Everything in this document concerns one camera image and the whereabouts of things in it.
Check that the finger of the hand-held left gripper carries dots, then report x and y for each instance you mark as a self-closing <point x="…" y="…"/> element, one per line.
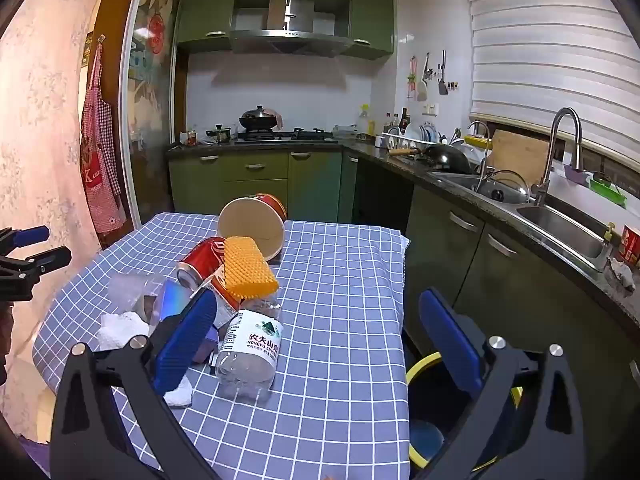
<point x="32" y="235"/>
<point x="47" y="259"/>

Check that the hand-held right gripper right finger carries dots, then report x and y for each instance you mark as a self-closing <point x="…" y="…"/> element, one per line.
<point x="450" y="345"/>

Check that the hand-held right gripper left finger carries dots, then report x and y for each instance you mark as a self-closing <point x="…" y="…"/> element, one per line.
<point x="182" y="345"/>

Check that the blue white sachet packet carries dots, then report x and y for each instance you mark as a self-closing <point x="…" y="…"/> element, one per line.
<point x="170" y="300"/>

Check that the black yellow-rimmed trash bin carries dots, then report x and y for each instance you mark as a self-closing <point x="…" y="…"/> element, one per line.
<point x="432" y="400"/>

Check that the white crumpled tissue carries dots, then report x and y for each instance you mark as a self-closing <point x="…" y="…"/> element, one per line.
<point x="120" y="330"/>

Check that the red white snack packet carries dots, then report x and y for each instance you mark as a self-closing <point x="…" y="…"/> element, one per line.
<point x="220" y="290"/>

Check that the clear plastic water bottle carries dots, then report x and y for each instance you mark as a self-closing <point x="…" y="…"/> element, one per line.
<point x="250" y="350"/>

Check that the clear plastic cup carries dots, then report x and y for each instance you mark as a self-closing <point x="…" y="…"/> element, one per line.
<point x="125" y="290"/>

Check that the red soda can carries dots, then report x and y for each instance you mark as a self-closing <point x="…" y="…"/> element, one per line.
<point x="200" y="260"/>

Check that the red checkered apron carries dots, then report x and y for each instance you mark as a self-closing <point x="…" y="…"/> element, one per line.
<point x="100" y="170"/>

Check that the orange ridged sponge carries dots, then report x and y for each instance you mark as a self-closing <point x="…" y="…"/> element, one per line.
<point x="247" y="270"/>

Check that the blue checkered tablecloth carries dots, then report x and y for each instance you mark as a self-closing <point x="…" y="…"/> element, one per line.
<point x="340" y="310"/>

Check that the paper noodle bowl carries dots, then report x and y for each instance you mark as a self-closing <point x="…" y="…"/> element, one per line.
<point x="250" y="230"/>

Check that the steel sink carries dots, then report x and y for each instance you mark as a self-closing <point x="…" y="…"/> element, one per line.
<point x="560" y="230"/>

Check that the glass pot lid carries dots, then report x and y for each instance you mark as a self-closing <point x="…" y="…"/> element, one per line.
<point x="502" y="187"/>

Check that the steel gooseneck faucet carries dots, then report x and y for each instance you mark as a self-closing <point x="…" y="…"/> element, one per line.
<point x="540" y="192"/>

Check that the green base cabinets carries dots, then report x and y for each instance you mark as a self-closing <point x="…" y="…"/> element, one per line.
<point x="260" y="180"/>

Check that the white rag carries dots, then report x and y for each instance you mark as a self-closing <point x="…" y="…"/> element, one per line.
<point x="622" y="275"/>

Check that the small red tin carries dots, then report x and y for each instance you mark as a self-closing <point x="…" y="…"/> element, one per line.
<point x="191" y="137"/>

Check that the printed sliding door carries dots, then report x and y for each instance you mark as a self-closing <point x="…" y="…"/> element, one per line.
<point x="145" y="85"/>

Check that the black wok on counter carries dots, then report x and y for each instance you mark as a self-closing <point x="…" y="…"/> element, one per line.
<point x="447" y="157"/>

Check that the wooden cutting board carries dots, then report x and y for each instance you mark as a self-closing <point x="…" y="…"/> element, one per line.
<point x="520" y="157"/>

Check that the red paper cup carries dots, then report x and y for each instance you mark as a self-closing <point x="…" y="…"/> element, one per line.
<point x="631" y="245"/>

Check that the purple sponge holder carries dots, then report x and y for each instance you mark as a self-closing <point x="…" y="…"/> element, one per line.
<point x="575" y="175"/>

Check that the dish rack with dishes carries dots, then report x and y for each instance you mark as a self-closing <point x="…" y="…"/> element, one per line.
<point x="425" y="135"/>

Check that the small dark pot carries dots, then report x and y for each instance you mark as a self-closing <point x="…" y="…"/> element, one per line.
<point x="220" y="135"/>

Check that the green tray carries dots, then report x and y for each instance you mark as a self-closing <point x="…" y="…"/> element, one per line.
<point x="607" y="191"/>

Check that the dark sauce bottle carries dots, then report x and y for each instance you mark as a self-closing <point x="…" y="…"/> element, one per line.
<point x="404" y="122"/>

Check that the yellow oil bottle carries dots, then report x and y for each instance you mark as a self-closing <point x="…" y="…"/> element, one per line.
<point x="364" y="122"/>

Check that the lidded wok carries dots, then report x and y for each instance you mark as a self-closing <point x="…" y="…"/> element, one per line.
<point x="259" y="119"/>

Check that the black gas stove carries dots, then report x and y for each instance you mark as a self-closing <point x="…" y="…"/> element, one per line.
<point x="300" y="136"/>

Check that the hanging white spatula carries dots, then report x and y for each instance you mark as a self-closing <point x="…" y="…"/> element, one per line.
<point x="423" y="91"/>

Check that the hanging metal spatula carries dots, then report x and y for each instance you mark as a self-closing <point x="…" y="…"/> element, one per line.
<point x="443" y="85"/>

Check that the white window blind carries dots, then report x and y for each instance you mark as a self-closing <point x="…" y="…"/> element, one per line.
<point x="550" y="50"/>

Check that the steel range hood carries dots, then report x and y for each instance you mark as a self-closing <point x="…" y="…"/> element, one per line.
<point x="290" y="40"/>

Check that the wall socket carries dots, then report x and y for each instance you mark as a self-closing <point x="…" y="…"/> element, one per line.
<point x="430" y="108"/>

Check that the green wall cabinets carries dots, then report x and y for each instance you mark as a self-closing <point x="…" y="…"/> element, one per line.
<point x="205" y="10"/>

